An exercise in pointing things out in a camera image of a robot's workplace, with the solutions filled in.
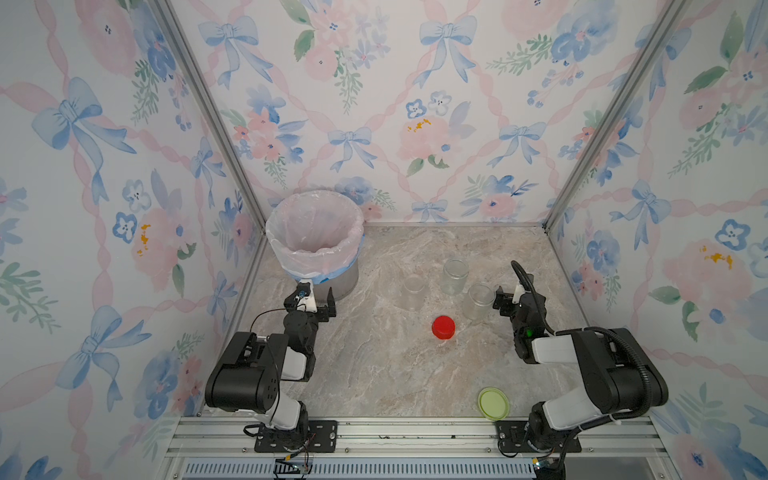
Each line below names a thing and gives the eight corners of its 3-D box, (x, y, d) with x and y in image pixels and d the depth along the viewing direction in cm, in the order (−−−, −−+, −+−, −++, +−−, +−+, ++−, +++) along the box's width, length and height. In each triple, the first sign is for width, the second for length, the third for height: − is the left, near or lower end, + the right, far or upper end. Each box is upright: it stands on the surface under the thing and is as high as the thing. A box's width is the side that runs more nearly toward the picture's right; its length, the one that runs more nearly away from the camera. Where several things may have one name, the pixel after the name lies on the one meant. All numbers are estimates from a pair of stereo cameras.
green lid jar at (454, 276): (441, 296, 102) (447, 276, 93) (439, 279, 107) (444, 258, 98) (463, 296, 102) (471, 276, 93) (460, 279, 107) (467, 258, 98)
